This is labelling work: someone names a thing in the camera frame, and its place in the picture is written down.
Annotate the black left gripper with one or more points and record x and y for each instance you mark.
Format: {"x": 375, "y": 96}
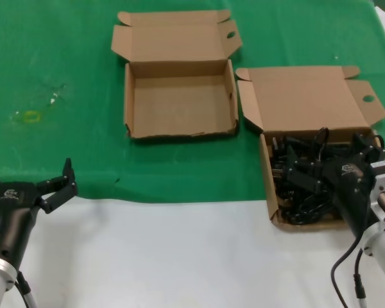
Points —
{"x": 13, "y": 224}

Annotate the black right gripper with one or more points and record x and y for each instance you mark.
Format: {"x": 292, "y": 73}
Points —
{"x": 353, "y": 192}

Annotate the brown cardboard box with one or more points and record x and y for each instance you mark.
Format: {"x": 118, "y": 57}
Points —
{"x": 308, "y": 102}

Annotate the cardboard box with torn rim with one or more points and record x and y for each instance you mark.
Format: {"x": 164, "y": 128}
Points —
{"x": 179, "y": 102}

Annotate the white tape scrap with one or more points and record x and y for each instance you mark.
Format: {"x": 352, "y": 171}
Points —
{"x": 53, "y": 100}

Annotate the green tablecloth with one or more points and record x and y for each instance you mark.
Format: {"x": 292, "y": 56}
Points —
{"x": 67, "y": 48}

